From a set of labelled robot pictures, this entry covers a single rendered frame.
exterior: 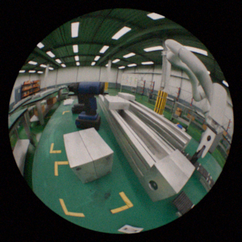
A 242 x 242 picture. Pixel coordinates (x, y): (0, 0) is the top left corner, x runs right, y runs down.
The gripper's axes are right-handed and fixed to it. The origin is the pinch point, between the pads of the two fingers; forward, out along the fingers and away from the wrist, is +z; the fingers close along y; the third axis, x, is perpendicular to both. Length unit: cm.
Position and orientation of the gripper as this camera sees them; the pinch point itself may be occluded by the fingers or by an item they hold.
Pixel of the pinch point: (193, 159)
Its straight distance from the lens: 39.1
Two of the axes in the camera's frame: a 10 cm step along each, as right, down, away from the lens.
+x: -3.6, -4.6, 8.1
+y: 9.2, -0.5, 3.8
